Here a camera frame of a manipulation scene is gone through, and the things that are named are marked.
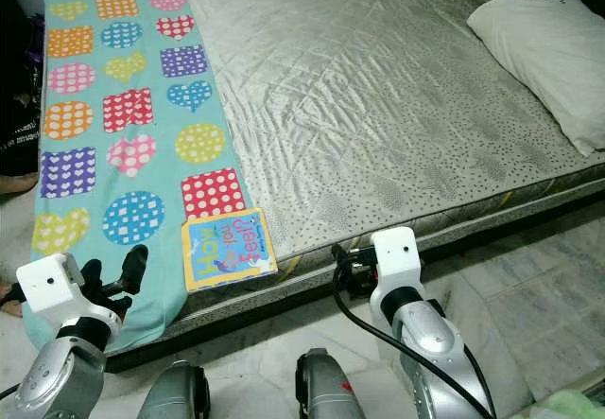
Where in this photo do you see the blue yellow children's book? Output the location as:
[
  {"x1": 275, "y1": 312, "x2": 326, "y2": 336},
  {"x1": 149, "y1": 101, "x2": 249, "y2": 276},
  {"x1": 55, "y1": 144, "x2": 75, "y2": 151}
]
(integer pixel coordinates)
[{"x1": 181, "y1": 208, "x2": 279, "y2": 293}]

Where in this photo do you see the white printed pillow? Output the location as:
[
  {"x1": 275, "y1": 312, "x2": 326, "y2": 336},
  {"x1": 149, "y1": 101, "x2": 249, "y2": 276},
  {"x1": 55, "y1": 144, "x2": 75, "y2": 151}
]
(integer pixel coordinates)
[{"x1": 466, "y1": 0, "x2": 605, "y2": 156}]

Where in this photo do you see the silver left robot leg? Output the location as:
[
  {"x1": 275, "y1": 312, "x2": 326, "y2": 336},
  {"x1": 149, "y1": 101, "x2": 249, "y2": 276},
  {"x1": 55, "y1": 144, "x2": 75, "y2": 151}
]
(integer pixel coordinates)
[{"x1": 137, "y1": 360, "x2": 212, "y2": 419}]

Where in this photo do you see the silver robot leg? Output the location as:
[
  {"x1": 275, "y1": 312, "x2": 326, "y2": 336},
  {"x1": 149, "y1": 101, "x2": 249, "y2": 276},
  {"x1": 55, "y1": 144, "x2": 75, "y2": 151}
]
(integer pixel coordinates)
[
  {"x1": 137, "y1": 360, "x2": 212, "y2": 419},
  {"x1": 295, "y1": 348, "x2": 371, "y2": 419}
]

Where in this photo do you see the silver right robot leg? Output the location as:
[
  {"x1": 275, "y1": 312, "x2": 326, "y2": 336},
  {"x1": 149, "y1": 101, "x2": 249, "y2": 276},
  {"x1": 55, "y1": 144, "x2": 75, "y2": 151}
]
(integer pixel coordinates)
[{"x1": 295, "y1": 348, "x2": 371, "y2": 419}]

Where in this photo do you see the black bed base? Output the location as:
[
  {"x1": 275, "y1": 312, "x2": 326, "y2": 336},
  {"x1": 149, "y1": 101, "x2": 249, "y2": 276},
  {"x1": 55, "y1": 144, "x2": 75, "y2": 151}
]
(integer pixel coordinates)
[{"x1": 104, "y1": 187, "x2": 605, "y2": 374}]

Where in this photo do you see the teal blanket with dotted shapes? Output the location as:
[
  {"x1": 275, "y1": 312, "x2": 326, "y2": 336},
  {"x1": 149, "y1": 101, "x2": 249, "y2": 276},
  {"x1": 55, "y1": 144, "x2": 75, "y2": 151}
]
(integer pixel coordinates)
[{"x1": 30, "y1": 0, "x2": 281, "y2": 350}]

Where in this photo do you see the grey quilted mattress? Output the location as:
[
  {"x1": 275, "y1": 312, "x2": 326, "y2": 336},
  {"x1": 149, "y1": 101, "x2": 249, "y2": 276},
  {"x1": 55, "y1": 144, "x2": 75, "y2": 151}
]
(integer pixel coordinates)
[{"x1": 170, "y1": 0, "x2": 605, "y2": 288}]

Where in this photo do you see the black chair with bags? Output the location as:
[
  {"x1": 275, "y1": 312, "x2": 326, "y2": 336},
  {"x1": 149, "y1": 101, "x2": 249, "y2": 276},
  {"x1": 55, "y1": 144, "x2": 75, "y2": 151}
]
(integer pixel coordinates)
[{"x1": 0, "y1": 12, "x2": 49, "y2": 180}]

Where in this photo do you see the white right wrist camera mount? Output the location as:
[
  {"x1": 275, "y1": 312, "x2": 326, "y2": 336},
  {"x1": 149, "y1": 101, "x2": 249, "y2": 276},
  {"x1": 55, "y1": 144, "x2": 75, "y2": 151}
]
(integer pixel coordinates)
[{"x1": 371, "y1": 227, "x2": 423, "y2": 293}]

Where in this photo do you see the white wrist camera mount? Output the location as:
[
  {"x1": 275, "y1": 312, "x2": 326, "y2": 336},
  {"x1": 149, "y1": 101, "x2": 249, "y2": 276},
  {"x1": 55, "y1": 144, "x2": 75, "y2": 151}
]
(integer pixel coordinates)
[
  {"x1": 371, "y1": 227, "x2": 423, "y2": 293},
  {"x1": 16, "y1": 253, "x2": 87, "y2": 322}
]

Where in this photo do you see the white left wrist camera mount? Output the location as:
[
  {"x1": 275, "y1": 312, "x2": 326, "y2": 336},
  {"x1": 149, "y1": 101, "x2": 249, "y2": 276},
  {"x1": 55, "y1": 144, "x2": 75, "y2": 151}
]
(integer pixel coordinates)
[{"x1": 16, "y1": 253, "x2": 87, "y2": 322}]

